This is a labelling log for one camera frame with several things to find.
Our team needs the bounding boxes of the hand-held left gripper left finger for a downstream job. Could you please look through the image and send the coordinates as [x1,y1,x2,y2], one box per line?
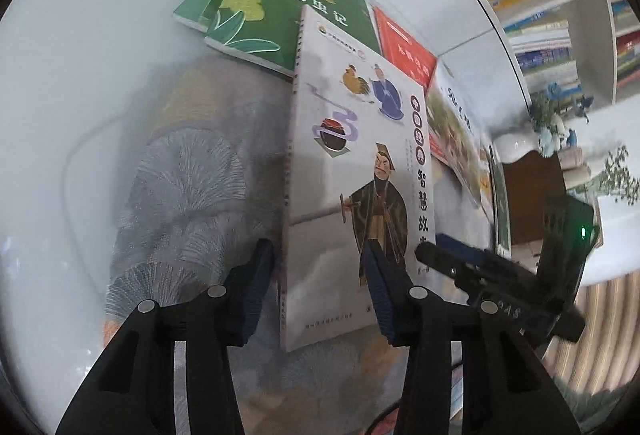
[55,237,276,435]

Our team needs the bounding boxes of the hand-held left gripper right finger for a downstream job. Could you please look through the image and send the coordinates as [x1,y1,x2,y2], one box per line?
[361,240,583,435]

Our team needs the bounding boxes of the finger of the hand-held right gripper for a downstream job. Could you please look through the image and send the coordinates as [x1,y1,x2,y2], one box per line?
[436,233,506,268]
[414,246,483,288]

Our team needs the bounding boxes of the white warrior cover book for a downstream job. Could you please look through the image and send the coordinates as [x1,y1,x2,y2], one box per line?
[279,5,443,353]

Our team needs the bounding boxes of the row of white blue books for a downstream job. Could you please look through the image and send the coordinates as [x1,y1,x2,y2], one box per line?
[502,18,576,78]

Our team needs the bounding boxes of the row of colourful shelf books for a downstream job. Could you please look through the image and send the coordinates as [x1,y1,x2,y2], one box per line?
[602,0,640,88]

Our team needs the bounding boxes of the brown wooden cabinet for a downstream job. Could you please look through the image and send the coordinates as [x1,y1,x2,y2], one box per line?
[501,150,568,246]

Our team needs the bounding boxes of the dark green thin book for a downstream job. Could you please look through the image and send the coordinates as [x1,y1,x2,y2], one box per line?
[487,145,513,258]

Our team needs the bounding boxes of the green leafy plant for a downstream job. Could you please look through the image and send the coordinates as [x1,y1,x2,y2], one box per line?
[597,145,640,208]

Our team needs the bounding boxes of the striped beige bedding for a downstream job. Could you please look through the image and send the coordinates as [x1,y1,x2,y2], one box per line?
[542,272,640,396]

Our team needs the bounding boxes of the white ribbed vase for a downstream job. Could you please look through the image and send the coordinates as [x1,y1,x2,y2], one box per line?
[492,132,543,163]

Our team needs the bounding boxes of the landscape cover book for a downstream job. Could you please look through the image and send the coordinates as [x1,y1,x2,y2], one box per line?
[425,61,496,221]

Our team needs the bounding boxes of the grey leaf-patterned tablecloth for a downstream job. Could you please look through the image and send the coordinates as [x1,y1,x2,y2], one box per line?
[0,0,531,435]

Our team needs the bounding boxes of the blue and white flower bouquet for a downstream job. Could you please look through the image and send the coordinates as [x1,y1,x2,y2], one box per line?
[527,80,596,153]

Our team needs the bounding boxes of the white bookshelf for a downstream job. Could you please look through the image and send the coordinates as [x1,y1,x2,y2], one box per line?
[350,0,640,108]

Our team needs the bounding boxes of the red cover book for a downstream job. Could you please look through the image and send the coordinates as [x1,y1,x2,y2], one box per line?
[372,6,440,91]

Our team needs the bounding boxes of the green leaf cover insect book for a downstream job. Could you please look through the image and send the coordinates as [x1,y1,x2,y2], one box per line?
[204,0,383,78]

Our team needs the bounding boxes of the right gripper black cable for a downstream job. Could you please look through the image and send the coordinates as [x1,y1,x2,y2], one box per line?
[362,402,403,435]

